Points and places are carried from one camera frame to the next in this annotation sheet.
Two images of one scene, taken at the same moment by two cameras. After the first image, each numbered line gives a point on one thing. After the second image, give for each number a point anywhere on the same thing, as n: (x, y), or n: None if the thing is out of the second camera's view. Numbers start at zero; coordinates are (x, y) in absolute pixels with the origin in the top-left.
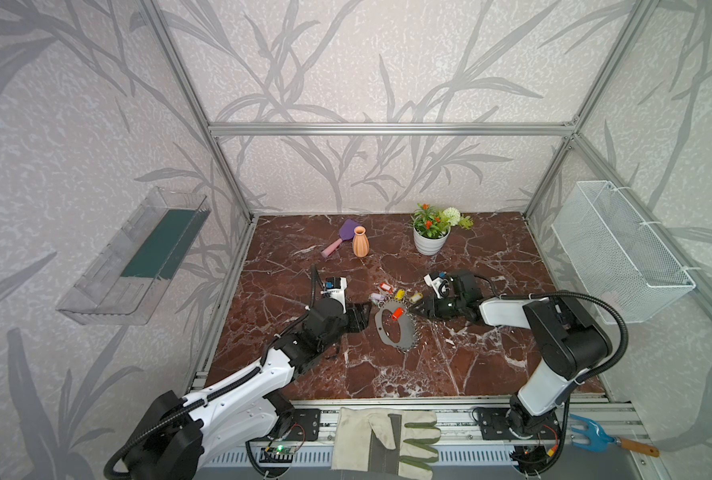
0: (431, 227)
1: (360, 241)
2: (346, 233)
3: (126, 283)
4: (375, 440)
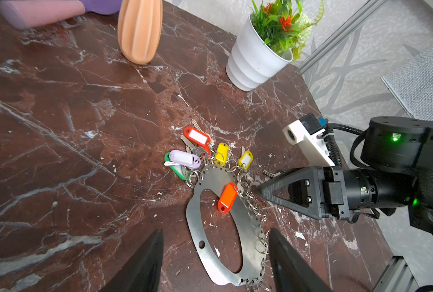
0: (270, 37)
1: (139, 28)
2: (27, 14)
3: None
4: None
